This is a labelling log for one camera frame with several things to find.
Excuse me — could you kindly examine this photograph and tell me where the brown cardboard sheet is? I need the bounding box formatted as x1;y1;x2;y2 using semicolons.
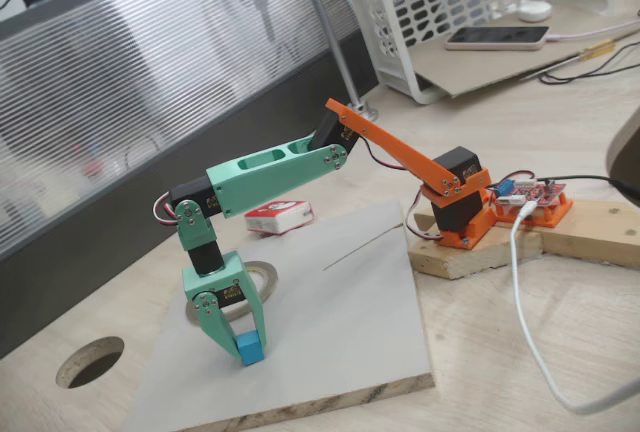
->
412;14;640;100

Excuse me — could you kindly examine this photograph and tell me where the metal partition post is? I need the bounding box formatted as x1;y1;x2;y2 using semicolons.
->
294;0;380;122

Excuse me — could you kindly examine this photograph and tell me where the blue cube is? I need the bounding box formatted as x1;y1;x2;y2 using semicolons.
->
235;330;265;367

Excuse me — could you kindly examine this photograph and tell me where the red snowman print box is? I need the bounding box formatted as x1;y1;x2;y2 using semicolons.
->
243;198;315;237

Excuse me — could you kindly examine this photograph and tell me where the white earbuds case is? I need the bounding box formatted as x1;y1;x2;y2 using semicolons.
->
517;0;554;23

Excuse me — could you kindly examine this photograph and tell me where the white usb cable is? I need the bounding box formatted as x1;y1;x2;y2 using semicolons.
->
508;200;640;416

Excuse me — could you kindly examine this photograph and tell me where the smartphone with pale case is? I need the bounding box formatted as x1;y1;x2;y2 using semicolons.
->
444;25;551;52

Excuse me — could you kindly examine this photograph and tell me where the white laminated wooden board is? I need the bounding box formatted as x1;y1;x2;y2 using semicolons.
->
122;199;435;432

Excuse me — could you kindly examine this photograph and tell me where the grey ring of tape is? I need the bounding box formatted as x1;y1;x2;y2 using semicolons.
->
185;260;279;327

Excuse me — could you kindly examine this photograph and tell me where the orange controller board mount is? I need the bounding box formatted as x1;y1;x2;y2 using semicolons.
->
492;191;574;229

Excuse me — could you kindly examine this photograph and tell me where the black power cable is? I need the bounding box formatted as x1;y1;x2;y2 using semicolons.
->
537;174;640;198

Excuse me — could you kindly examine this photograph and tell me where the pale phone charging cable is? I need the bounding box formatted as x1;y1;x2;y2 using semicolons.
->
547;19;640;43

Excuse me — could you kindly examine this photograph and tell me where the frosted glass desk partition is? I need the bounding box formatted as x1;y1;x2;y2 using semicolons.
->
0;0;381;361

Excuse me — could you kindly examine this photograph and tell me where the thick wooden base block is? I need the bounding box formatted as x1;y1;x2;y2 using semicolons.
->
407;204;545;281

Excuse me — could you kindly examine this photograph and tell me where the long wooden base plank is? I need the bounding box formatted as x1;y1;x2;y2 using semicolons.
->
539;197;640;271

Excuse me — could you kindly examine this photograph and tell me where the red controller circuit board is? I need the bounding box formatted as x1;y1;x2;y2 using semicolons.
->
494;176;569;208

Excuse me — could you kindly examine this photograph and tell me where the white perforated plastic basket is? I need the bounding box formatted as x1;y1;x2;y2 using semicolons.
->
342;0;615;106

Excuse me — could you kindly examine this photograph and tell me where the yellow handled screwdriver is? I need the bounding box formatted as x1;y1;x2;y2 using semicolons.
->
534;37;619;76

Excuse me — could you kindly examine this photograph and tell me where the thin black looped cable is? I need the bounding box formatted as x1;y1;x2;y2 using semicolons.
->
535;26;640;86

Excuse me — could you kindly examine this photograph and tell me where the grey rounded blurry object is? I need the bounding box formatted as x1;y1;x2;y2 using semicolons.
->
604;106;640;193

